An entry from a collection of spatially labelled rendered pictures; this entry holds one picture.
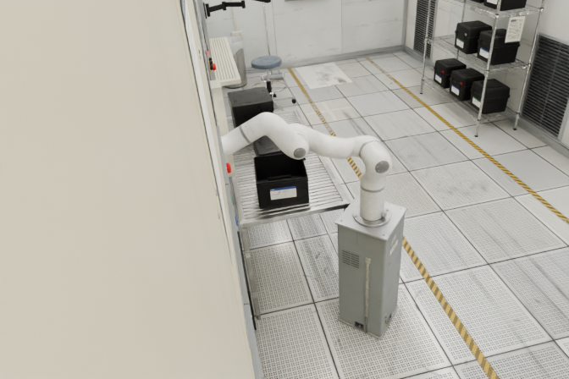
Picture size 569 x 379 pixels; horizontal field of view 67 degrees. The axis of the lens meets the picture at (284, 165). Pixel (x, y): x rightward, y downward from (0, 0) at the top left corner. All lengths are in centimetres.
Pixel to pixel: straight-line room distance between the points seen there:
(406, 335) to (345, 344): 36
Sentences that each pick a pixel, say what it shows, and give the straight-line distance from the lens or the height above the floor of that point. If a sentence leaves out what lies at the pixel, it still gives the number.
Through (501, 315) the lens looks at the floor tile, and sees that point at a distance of 296.
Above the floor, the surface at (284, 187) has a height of 88.
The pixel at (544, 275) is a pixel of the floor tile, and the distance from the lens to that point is 329.
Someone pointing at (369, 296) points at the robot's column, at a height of 32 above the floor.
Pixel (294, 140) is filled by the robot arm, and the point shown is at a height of 131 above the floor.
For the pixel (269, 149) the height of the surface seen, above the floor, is 86.
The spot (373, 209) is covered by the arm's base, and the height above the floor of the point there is 84.
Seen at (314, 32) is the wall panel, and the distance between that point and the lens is 659.
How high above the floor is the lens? 218
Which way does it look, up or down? 32 degrees down
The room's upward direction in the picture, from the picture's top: 6 degrees counter-clockwise
